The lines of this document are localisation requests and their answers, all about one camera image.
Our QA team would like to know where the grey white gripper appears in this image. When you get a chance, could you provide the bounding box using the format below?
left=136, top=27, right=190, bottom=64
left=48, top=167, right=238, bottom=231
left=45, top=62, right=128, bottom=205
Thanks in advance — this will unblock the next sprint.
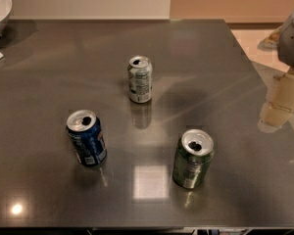
left=264, top=11, right=294, bottom=127

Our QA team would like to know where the green soda can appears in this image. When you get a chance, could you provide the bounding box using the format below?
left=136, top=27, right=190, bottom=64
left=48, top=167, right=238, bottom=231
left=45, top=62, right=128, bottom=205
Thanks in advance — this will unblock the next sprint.
left=172, top=129, right=215, bottom=189

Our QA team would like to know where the white 7up can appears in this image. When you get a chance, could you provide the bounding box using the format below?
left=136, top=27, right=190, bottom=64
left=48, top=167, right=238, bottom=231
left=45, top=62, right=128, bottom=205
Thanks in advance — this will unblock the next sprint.
left=127, top=56, right=153, bottom=104

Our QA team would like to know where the blue pepsi can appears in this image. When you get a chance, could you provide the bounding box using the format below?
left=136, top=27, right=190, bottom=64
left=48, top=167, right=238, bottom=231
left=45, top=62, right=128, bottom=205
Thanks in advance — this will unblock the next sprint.
left=66, top=110, right=107, bottom=166

